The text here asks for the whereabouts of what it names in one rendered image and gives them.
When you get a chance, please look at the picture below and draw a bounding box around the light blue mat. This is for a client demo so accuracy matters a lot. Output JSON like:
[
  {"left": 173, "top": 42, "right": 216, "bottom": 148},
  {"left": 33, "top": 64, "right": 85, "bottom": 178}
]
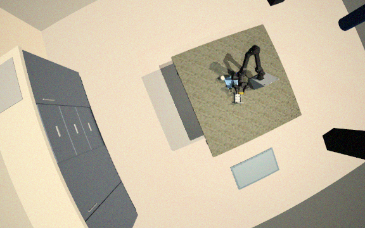
[{"left": 224, "top": 76, "right": 238, "bottom": 89}]

